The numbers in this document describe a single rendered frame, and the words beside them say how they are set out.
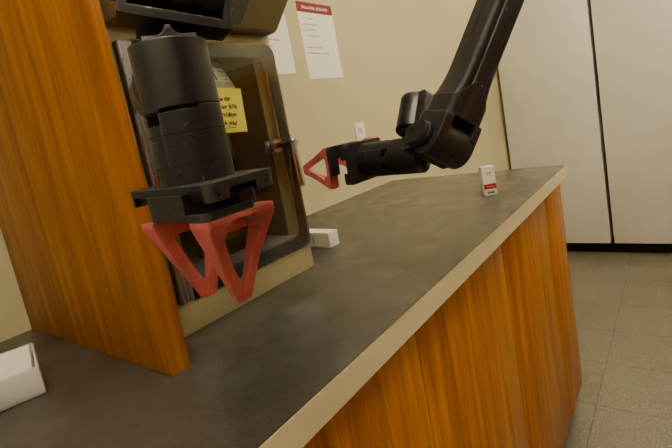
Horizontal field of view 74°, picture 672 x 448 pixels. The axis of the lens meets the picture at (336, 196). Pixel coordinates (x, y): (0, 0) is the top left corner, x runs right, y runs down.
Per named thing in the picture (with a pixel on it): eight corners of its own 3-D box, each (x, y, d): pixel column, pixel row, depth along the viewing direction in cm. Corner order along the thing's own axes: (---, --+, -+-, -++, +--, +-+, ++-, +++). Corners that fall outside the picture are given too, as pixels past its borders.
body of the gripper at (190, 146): (199, 195, 41) (180, 115, 40) (277, 189, 35) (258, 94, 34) (133, 214, 36) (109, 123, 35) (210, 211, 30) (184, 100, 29)
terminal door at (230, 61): (182, 305, 69) (115, 39, 63) (309, 243, 92) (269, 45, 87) (185, 306, 68) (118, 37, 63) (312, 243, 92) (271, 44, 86)
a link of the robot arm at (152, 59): (124, 22, 30) (209, 17, 32) (122, 46, 36) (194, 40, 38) (149, 126, 31) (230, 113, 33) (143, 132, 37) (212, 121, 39)
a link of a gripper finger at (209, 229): (236, 279, 41) (214, 180, 40) (293, 286, 37) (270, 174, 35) (172, 312, 36) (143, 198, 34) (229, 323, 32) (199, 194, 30)
